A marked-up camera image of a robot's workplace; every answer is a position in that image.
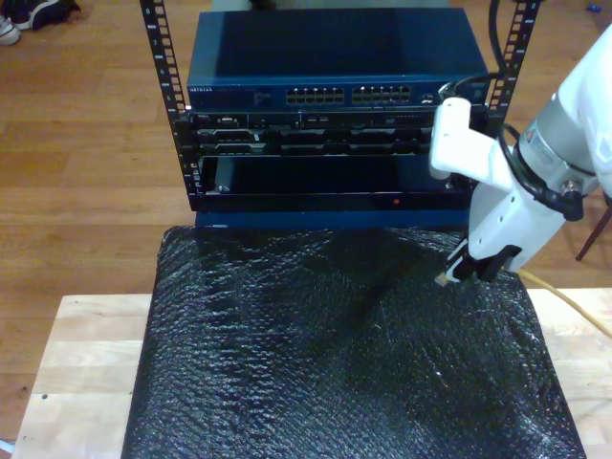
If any yellow network cable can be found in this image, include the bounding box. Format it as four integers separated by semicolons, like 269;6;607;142
437;270;612;339

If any wooden chair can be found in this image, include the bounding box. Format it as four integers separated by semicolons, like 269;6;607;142
576;190;612;262

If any blue flat box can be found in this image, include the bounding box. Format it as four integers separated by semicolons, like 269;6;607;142
194;209;472;231

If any black bubble wrap mat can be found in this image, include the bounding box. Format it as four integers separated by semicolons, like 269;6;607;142
121;222;587;459

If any black rack server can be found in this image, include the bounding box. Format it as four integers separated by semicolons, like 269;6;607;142
174;109;503;158

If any dark shoe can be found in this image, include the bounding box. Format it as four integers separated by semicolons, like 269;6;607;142
11;0;82;31

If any white shoe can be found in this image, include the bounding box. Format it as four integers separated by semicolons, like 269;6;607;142
0;13;23;48

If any black perforated rack post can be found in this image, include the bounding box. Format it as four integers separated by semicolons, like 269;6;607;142
138;0;202;211
477;0;544;144

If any blue network switch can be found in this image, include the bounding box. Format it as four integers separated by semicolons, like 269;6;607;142
186;8;492;114

